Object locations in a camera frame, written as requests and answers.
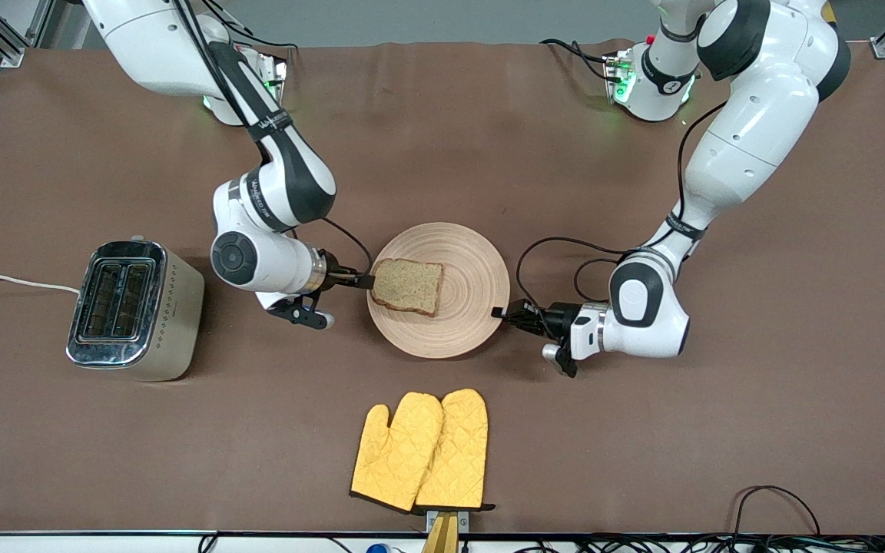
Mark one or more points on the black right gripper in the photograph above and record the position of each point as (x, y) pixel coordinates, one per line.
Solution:
(337, 276)

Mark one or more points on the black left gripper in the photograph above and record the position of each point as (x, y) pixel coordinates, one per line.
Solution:
(559, 316)

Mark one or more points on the brown bread slice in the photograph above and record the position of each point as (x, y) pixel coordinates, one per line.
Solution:
(408, 286)

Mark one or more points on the round wooden plate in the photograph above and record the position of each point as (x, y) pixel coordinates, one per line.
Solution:
(465, 307)

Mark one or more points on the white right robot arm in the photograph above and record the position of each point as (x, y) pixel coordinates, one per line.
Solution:
(273, 184)

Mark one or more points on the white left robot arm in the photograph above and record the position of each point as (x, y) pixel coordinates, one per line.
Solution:
(742, 138)

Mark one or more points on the cream and chrome toaster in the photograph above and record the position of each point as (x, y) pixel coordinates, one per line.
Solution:
(135, 307)

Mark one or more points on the yellow quilted oven mitt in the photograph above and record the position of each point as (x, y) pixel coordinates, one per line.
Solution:
(392, 453)
(458, 453)

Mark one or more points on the brown table cover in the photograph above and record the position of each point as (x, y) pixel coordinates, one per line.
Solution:
(488, 153)

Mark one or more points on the small blue object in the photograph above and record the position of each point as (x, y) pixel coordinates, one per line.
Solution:
(378, 548)

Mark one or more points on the wooden block with metal bracket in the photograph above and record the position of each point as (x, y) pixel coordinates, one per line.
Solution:
(442, 534)

